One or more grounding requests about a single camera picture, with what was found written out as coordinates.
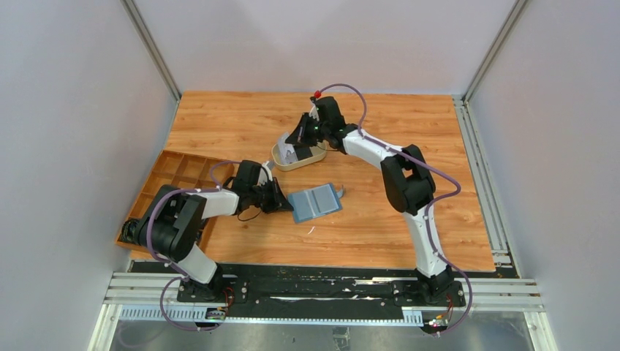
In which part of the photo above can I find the cream oval plastic tray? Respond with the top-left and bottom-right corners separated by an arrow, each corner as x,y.
271,142 -> 327,172

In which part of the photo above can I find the blue leather card holder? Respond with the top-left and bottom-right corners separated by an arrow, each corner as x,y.
287,183 -> 345,224

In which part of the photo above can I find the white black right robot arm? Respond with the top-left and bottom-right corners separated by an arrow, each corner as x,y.
286,96 -> 461,305

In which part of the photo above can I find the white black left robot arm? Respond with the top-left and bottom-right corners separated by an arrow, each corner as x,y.
121,160 -> 294,301

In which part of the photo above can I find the black VIP card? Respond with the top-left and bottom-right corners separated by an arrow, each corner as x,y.
294,146 -> 313,162

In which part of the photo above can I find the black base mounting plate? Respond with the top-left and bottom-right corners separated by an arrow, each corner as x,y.
130,261 -> 471,322

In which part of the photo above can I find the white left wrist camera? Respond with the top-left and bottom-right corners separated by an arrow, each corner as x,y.
259,160 -> 275,184

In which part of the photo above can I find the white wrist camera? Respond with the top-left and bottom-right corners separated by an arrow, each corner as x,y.
259,160 -> 275,184
309,90 -> 322,122

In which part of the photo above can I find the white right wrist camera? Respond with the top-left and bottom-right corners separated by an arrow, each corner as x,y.
309,90 -> 322,122

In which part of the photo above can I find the black coiled cable bundle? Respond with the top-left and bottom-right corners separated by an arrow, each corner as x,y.
120,219 -> 141,244

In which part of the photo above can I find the aluminium frame rail front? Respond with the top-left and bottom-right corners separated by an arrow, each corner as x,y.
104,273 -> 544,328

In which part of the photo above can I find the aluminium corner post left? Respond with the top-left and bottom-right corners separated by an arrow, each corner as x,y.
120,0 -> 182,103

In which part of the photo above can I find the aluminium corner post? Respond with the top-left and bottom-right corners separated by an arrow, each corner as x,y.
453,1 -> 529,267
120,0 -> 182,103

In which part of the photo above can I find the aluminium corner post right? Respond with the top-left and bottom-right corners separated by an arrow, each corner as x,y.
453,1 -> 529,267

